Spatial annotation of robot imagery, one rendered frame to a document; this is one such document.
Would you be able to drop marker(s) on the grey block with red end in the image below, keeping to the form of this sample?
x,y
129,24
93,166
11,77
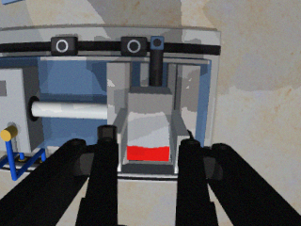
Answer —
x,y
149,120

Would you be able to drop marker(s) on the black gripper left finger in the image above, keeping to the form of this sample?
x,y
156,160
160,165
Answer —
x,y
45,194

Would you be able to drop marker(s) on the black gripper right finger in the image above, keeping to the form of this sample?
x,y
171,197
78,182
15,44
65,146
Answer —
x,y
245,196

